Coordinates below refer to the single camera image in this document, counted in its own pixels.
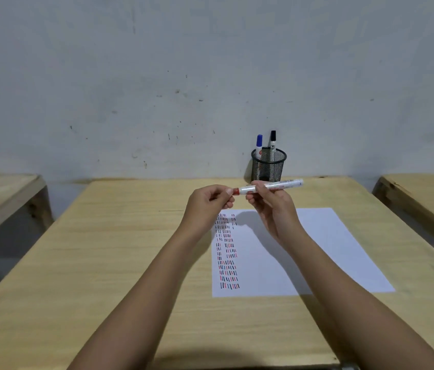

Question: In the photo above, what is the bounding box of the person's right forearm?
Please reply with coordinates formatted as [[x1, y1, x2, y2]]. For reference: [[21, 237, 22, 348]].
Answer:
[[279, 226, 434, 370]]

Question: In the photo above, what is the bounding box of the person's left forearm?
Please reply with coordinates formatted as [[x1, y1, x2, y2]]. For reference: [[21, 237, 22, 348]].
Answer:
[[67, 223, 218, 370]]

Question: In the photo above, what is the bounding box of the black mesh pen holder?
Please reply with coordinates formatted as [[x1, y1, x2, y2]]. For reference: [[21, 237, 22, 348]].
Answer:
[[251, 148, 287, 183]]

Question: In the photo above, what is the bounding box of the wooden side table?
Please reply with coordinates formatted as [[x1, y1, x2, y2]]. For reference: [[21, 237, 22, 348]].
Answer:
[[0, 174, 54, 251], [372, 174, 434, 262]]

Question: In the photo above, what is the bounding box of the white paper sheet with marks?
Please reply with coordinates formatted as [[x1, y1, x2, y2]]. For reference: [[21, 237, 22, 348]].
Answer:
[[212, 207, 395, 298]]

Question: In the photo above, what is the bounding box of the person's left hand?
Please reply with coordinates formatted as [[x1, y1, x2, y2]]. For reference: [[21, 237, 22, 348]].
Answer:
[[180, 184, 236, 239]]

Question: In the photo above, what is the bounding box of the white marker pen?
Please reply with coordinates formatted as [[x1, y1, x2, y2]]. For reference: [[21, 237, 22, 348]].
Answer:
[[239, 179, 304, 195]]

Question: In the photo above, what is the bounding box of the person's right hand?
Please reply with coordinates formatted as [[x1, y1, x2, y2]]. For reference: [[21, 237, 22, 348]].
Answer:
[[246, 180, 305, 249]]

